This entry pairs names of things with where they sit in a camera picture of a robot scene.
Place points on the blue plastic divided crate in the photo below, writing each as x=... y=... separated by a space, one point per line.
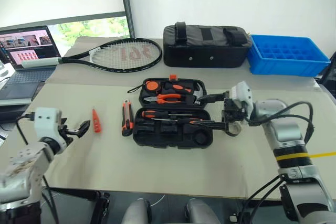
x=288 y=65

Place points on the orange black utility knife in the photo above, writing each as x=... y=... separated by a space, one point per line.
x=126 y=121

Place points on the black mesh chair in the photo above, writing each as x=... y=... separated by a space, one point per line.
x=329 y=77

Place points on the silver claw hammer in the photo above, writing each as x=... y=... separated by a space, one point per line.
x=200 y=91

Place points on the grey window frame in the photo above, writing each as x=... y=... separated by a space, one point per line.
x=126 y=3

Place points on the black grey fabric bag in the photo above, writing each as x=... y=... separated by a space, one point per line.
x=204 y=51

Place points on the open laptop computer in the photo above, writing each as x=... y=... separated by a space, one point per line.
x=26 y=48

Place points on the long orange black screwdriver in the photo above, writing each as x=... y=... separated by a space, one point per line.
x=191 y=122
x=155 y=114

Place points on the rounded silver robot leg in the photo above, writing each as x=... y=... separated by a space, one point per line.
x=202 y=212
x=137 y=212

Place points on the stubby orange black screwdriver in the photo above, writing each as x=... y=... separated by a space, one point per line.
x=178 y=87

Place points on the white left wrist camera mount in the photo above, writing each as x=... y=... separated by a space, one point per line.
x=47 y=120

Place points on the black tennis racket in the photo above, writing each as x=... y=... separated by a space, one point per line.
x=126 y=54

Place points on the black plastic tool case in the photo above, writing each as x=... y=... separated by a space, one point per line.
x=173 y=134

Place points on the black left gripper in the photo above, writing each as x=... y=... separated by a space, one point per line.
x=65 y=131

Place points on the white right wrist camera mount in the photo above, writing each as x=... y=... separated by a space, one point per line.
x=242 y=94

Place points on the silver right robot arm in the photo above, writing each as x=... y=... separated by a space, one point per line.
x=288 y=134

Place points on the black support frame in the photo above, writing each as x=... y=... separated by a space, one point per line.
x=84 y=203

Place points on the yellow tape strip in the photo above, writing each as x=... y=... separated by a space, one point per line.
x=323 y=154

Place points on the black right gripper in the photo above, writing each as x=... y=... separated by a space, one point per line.
x=231 y=112

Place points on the dark electrical tape roll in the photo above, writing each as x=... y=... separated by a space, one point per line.
x=235 y=132

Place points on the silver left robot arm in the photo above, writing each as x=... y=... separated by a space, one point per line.
x=23 y=161

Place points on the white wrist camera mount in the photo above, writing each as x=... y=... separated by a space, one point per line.
x=47 y=120
x=242 y=94

